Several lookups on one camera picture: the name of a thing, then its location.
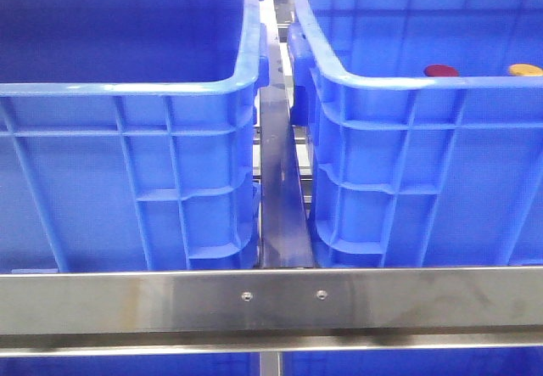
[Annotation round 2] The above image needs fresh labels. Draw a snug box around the red push button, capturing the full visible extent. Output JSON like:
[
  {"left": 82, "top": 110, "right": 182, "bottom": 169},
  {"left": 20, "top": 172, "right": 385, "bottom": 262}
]
[{"left": 423, "top": 64, "right": 460, "bottom": 77}]

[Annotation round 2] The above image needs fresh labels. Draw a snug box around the yellow push button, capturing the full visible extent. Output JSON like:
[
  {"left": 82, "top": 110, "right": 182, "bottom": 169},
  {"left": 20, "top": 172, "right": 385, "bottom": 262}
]
[{"left": 507, "top": 63, "right": 543, "bottom": 77}]

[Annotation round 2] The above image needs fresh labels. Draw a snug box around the steel rack centre divider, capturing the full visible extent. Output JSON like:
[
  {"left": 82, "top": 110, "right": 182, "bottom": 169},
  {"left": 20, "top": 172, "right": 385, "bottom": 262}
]
[{"left": 260, "top": 40, "right": 315, "bottom": 268}]

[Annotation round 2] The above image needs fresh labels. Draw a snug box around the left blue plastic crate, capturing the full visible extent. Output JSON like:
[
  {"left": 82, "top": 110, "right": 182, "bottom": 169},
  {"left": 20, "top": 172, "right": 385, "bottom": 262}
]
[{"left": 1, "top": 0, "right": 269, "bottom": 274}]

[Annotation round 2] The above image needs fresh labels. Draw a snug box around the blue plastic crate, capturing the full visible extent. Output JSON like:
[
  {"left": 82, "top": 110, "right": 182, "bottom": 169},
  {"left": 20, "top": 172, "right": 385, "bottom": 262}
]
[
  {"left": 288, "top": 0, "right": 542, "bottom": 267},
  {"left": 1, "top": 0, "right": 269, "bottom": 274}
]

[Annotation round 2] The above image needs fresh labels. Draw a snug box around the right blue plastic crate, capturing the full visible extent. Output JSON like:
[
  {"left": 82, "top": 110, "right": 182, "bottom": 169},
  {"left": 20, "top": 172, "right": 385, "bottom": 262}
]
[{"left": 288, "top": 0, "right": 542, "bottom": 267}]

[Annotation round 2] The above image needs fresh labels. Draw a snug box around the lower left blue crate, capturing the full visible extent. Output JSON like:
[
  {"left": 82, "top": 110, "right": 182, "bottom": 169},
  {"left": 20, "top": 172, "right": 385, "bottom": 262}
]
[{"left": 1, "top": 353, "right": 258, "bottom": 375}]

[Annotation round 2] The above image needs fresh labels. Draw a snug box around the lower right blue crate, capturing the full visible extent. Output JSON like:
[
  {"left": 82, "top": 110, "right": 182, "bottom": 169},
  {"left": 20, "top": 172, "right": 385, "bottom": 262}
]
[{"left": 283, "top": 347, "right": 542, "bottom": 375}]

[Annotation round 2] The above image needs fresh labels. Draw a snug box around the steel rack front rail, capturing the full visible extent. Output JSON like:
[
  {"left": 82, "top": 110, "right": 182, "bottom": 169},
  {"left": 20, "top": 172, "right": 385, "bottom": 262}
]
[{"left": 1, "top": 267, "right": 542, "bottom": 356}]

